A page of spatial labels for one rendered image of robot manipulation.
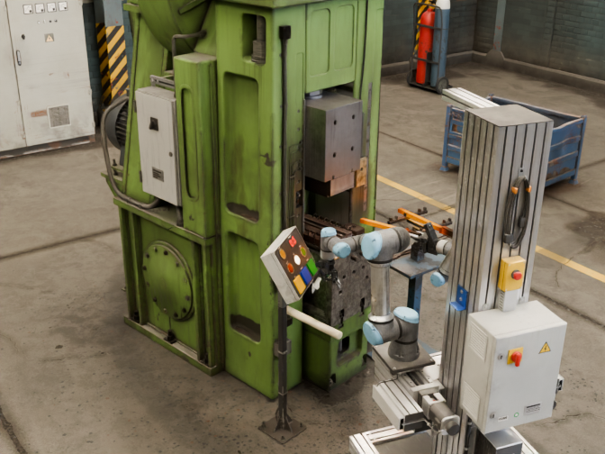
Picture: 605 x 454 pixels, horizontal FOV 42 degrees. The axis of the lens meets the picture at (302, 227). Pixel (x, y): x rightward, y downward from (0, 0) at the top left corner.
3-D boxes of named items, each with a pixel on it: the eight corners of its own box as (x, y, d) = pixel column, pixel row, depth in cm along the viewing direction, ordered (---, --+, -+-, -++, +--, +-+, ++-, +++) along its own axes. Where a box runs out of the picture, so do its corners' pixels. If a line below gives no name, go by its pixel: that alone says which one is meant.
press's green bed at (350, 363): (367, 368, 503) (371, 304, 483) (329, 394, 478) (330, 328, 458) (304, 336, 537) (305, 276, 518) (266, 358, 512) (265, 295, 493)
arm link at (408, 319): (422, 338, 366) (425, 313, 360) (399, 345, 360) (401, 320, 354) (408, 326, 375) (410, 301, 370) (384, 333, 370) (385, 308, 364)
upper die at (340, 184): (354, 186, 444) (354, 171, 441) (330, 196, 431) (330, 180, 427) (300, 168, 471) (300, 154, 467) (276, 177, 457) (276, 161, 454)
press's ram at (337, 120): (369, 165, 450) (373, 96, 433) (324, 182, 424) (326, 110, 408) (315, 149, 476) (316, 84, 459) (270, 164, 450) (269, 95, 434)
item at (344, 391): (395, 377, 494) (395, 376, 493) (335, 419, 455) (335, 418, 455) (347, 353, 518) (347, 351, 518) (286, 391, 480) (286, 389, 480)
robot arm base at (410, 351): (425, 358, 368) (427, 340, 364) (396, 365, 363) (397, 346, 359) (410, 341, 381) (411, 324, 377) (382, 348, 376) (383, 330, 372)
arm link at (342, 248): (357, 241, 378) (346, 232, 387) (338, 246, 373) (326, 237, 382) (356, 256, 382) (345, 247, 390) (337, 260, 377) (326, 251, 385)
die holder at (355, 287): (372, 304, 483) (374, 239, 465) (330, 328, 458) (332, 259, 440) (305, 275, 518) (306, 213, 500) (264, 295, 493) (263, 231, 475)
